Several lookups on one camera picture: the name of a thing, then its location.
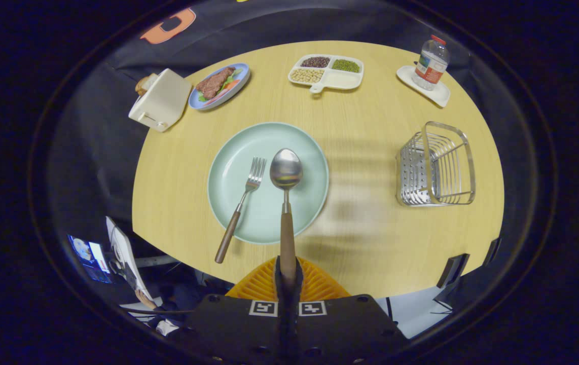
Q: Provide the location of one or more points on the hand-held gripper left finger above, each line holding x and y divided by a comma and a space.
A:
239, 329

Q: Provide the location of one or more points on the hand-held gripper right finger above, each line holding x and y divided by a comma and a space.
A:
340, 329

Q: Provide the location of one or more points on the pale green plate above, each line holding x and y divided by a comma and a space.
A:
264, 218

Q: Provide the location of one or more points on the black table clamp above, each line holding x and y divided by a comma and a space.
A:
451, 269
492, 251

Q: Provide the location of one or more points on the white flat panel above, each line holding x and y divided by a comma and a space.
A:
126, 253

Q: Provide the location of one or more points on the lit computer screen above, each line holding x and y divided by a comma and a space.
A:
89, 256

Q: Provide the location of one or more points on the cream toaster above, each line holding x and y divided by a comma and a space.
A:
165, 99

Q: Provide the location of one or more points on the brown steak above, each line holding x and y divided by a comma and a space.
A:
213, 83

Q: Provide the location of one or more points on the blue plate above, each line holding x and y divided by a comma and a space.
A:
241, 81

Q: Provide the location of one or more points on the white divided tray with beans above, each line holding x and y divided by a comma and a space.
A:
342, 80

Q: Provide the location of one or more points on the white square coaster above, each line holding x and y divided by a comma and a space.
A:
439, 96

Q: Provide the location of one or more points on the toasted bread slice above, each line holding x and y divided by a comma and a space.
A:
145, 83

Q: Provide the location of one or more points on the clear bottle with red cap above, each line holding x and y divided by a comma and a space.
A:
430, 66

